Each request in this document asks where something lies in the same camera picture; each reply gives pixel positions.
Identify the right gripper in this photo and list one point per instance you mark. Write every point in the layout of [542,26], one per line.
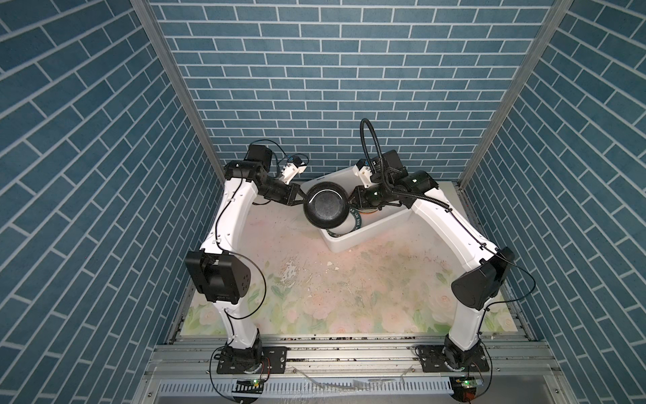
[358,195]

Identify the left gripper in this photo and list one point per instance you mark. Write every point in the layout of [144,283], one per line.
[288,195]

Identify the black round plate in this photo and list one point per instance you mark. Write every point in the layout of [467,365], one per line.
[326,205]

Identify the green rim plate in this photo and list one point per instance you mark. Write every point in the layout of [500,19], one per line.
[352,223]

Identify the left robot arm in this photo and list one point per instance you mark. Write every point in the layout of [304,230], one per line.
[218,270]

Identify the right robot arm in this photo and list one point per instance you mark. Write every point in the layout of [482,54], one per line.
[386,182]

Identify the white plastic bin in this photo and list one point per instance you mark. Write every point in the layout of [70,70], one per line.
[372,225]

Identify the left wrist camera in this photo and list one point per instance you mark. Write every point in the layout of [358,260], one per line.
[295,165]

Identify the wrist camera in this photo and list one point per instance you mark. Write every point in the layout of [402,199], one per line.
[295,165]
[363,172]

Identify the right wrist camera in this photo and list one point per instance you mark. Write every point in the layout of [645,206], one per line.
[363,172]

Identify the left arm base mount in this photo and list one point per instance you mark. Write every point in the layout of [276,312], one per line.
[233,361]

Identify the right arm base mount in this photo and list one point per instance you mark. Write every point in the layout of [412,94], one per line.
[449,358]

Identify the aluminium rail frame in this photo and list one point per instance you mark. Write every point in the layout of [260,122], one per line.
[346,369]

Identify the left aluminium corner post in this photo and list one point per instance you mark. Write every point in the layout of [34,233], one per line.
[160,45]

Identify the aluminium corner post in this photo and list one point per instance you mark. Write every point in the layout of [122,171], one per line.
[552,21]
[160,45]

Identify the right aluminium corner post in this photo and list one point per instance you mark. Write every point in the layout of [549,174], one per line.
[552,21]

